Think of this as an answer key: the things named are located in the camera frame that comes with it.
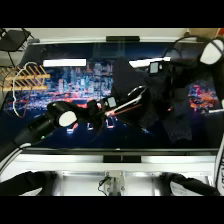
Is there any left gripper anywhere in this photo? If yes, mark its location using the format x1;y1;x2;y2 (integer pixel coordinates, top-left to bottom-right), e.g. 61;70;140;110
86;99;108;132

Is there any grey clothes hanger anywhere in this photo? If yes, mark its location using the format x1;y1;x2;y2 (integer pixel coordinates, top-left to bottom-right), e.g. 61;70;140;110
105;85;148;118

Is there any wooden rack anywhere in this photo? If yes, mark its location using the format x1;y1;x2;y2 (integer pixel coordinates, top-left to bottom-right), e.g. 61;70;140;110
0;64;52;93

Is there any black chair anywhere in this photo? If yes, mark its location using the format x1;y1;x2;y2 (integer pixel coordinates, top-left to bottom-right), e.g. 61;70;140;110
0;28;34;68

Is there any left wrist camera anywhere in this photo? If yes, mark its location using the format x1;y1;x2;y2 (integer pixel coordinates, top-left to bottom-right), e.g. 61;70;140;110
103;96;118;110

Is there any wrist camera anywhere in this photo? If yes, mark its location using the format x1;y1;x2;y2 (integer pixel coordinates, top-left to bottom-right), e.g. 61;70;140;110
103;96;118;110
148;61;165;76

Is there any silver frame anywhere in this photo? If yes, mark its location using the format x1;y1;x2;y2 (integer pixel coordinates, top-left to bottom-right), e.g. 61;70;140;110
0;148;224;197

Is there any black cable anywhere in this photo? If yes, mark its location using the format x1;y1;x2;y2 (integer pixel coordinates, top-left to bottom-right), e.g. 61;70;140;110
97;175;112;196
164;34;209;66

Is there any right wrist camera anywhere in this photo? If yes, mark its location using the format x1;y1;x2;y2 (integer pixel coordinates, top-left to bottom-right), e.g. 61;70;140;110
148;61;165;76

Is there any white cable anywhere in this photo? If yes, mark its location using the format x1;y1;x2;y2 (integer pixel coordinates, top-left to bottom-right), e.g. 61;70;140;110
11;61;40;119

